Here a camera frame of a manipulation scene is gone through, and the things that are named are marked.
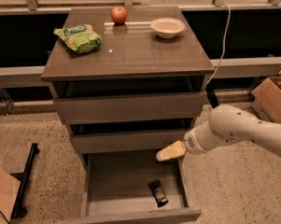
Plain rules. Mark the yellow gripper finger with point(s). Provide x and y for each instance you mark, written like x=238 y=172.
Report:
x=175 y=150

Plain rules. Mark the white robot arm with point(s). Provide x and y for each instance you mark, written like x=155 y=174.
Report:
x=226 y=125

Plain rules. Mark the middle drawer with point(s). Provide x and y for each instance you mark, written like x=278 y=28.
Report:
x=112 y=142

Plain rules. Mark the top drawer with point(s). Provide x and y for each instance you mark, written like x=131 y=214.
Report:
x=130 y=108

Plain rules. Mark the open bottom drawer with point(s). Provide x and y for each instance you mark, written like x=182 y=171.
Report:
x=117 y=192

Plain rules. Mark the brown drawer cabinet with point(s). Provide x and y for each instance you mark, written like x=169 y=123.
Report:
x=131 y=60

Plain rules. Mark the black plug adapter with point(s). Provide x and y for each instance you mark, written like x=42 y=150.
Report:
x=212 y=98

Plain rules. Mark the cardboard box right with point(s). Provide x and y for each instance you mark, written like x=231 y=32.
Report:
x=267 y=103

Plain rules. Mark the white paper bowl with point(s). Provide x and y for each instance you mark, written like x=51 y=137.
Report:
x=167 y=27

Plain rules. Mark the red apple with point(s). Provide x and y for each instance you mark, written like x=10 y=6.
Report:
x=118 y=15

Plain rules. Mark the green chip bag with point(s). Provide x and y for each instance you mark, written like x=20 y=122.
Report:
x=81 y=38

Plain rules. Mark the black metal stand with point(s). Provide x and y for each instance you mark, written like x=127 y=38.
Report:
x=18 y=209

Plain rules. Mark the cardboard sheet left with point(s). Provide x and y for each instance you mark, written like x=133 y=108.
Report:
x=9 y=186

